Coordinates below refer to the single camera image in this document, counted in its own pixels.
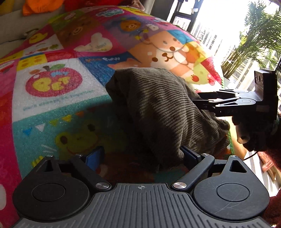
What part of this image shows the brown corduroy dotted dress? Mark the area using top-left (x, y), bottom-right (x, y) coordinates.
top-left (106, 68), bottom-right (230, 172)

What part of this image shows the pink small plush toy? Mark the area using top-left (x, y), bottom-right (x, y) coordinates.
top-left (129, 0), bottom-right (145, 11)

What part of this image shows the beige covered sofa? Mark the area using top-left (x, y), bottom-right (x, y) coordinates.
top-left (0, 4), bottom-right (66, 58)

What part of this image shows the colourful cartoon play mat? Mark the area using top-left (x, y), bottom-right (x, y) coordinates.
top-left (1, 6), bottom-right (223, 227)

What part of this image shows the right hand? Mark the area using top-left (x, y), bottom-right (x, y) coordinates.
top-left (232, 114), bottom-right (280, 152)

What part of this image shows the green palm plant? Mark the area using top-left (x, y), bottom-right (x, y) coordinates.
top-left (221, 1), bottom-right (280, 78)

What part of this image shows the red plush toy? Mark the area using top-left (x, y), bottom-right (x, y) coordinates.
top-left (64, 0), bottom-right (131, 11)

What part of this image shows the orange pumpkin plush cushion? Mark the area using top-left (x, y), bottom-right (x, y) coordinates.
top-left (22, 0), bottom-right (64, 16)

